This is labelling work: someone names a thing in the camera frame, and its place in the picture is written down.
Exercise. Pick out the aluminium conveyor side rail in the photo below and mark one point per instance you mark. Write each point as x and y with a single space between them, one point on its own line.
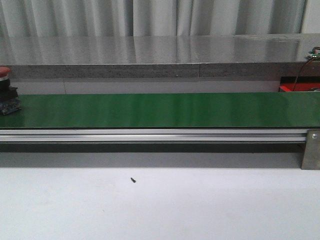
156 135

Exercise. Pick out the small green circuit board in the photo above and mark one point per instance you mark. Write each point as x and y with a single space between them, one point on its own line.
313 54

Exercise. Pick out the metal conveyor support bracket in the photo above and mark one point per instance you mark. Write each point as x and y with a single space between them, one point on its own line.
311 156

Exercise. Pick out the green conveyor belt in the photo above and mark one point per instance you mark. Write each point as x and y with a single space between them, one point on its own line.
167 110

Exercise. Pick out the grey pleated curtain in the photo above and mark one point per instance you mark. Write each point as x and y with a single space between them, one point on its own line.
103 18

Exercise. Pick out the grey stone counter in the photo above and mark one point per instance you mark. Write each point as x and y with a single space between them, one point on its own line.
79 57

